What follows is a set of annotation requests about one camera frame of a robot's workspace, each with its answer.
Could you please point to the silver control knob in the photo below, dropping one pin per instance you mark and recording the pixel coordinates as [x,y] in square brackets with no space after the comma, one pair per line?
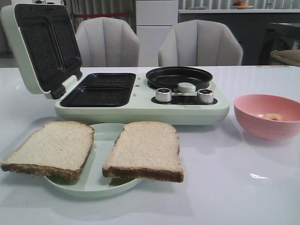
[205,96]
[163,95]

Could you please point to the left silver control knob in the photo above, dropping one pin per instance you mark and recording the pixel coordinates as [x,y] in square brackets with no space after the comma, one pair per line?
[163,95]

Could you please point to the fruit plate on counter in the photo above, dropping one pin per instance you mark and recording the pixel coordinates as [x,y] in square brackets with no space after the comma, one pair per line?
[238,4]

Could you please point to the bread slice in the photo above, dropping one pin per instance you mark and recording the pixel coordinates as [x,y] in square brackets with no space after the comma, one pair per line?
[60,148]
[148,150]

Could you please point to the right beige upholstered chair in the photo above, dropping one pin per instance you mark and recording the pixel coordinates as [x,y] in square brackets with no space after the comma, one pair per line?
[200,43]

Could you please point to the red barrier belt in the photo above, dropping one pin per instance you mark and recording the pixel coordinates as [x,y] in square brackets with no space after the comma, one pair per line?
[102,15]

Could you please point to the white cabinet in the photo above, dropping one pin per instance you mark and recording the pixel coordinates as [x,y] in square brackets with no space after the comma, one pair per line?
[153,20]

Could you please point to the mint green hinged lid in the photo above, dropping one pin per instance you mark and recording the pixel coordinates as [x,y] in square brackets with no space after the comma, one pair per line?
[43,42]

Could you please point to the beige cushion seat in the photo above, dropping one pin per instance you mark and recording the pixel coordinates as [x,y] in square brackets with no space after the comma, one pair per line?
[287,57]

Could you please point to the black round frying pan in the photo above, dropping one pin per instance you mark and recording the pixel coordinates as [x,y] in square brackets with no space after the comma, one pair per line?
[170,77]

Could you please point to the mint green round plate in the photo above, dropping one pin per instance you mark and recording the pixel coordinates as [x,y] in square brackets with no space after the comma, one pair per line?
[92,184]

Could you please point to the orange shrimp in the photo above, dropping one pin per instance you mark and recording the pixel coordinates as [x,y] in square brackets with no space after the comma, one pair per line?
[274,116]

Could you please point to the left beige upholstered chair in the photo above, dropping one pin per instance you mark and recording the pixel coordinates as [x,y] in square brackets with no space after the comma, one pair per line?
[107,42]

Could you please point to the beige upholstered chair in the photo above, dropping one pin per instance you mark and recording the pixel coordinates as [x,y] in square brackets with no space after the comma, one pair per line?
[200,43]
[107,42]

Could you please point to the pink bowl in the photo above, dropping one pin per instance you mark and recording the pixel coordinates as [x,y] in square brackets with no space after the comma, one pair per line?
[249,111]

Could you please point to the right silver control knob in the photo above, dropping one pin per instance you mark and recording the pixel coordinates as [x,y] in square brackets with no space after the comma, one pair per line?
[205,96]

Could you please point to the mint green breakfast maker base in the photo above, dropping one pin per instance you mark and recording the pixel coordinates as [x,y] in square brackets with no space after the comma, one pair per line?
[126,97]

